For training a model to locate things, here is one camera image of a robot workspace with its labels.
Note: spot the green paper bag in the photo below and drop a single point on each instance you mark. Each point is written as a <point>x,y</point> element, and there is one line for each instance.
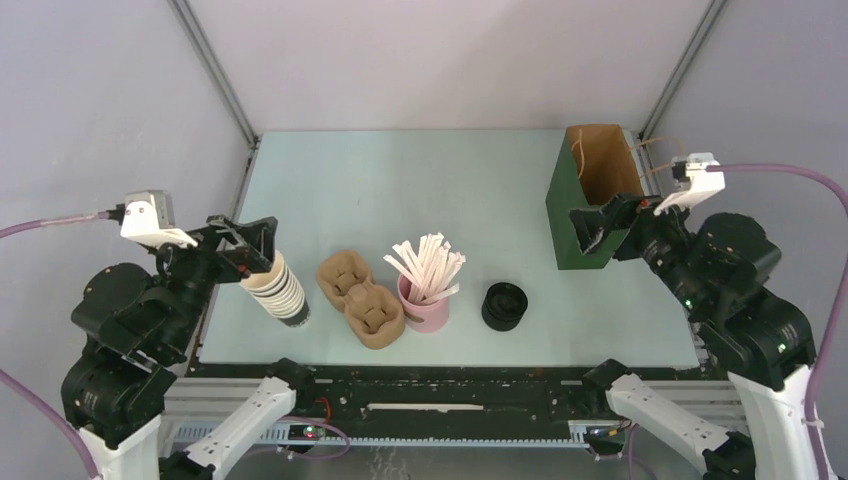
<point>594,163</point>

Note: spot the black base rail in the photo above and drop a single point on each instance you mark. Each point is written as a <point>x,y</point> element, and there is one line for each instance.
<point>477,405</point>

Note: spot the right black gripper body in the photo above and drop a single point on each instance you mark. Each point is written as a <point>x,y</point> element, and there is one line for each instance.
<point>655,238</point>

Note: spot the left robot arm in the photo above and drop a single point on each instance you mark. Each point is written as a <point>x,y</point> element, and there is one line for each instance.
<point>138,327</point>

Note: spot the stack of paper cups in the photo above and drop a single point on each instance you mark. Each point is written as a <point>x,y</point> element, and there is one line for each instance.
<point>279,292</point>

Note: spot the brown cardboard cup carrier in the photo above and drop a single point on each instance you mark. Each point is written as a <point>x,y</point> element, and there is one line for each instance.
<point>372,311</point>

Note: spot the stack of black lids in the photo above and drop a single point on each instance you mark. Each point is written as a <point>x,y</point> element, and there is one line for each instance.
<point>504,306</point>

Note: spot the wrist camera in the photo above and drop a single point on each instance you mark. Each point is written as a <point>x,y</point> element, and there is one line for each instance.
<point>147,216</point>
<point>694,182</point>

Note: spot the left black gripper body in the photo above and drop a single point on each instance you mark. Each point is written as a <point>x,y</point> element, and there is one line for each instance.
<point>210,260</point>

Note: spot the bundle of white straws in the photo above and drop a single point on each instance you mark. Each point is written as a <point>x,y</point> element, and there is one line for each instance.
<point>431,268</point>

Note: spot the pink straw holder cup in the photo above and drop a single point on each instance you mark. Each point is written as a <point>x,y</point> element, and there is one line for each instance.
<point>422,318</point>

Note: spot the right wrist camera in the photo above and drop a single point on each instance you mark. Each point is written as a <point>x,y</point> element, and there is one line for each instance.
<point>694,182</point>

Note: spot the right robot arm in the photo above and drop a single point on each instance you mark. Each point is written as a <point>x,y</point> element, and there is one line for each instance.
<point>764,343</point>

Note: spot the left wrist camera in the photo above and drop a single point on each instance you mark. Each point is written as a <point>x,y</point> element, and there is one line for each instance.
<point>147,216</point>

